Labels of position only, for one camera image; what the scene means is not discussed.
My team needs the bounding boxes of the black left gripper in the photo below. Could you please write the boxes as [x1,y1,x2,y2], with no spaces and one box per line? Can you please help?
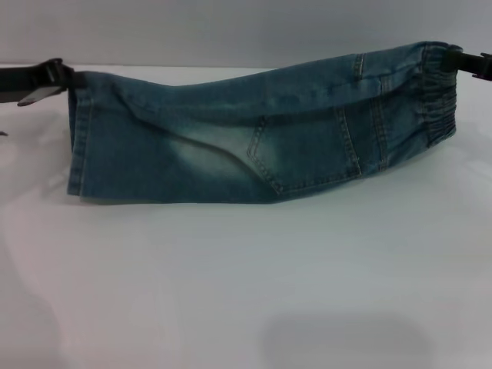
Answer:
[0,57,77,108]

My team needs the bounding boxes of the blue denim shorts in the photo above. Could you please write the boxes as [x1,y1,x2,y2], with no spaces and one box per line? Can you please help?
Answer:
[65,40,459,204]

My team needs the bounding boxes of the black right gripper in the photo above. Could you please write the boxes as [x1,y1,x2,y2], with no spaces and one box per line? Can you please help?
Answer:
[440,45,492,81]

